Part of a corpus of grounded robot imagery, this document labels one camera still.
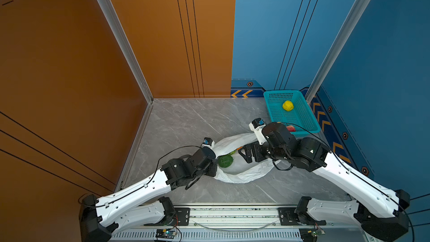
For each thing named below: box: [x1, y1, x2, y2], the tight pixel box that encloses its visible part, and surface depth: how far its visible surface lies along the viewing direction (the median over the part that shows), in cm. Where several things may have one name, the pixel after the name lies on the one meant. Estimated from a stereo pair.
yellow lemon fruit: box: [282, 99, 294, 112], surface depth 113 cm
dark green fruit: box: [217, 154, 234, 168], surface depth 87 cm
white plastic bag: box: [213, 132, 280, 184], surface depth 74 cm
